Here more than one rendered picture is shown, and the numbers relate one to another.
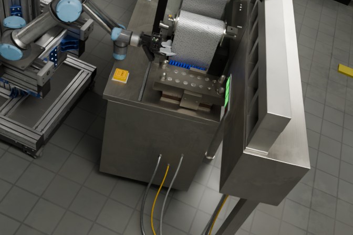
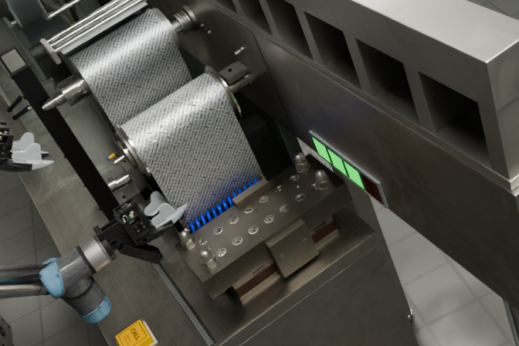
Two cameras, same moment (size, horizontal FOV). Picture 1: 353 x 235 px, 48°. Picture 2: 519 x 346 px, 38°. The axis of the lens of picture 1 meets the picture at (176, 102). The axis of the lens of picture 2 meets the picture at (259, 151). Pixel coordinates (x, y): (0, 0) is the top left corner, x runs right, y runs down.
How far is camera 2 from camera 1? 0.42 m
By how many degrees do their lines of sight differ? 13
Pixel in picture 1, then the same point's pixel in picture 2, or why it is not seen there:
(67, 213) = not seen: outside the picture
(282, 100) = (479, 22)
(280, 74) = not seen: outside the picture
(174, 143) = not seen: outside the picture
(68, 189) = not seen: outside the picture
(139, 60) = (138, 282)
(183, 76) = (238, 224)
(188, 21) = (150, 127)
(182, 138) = (345, 329)
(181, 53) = (195, 194)
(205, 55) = (234, 155)
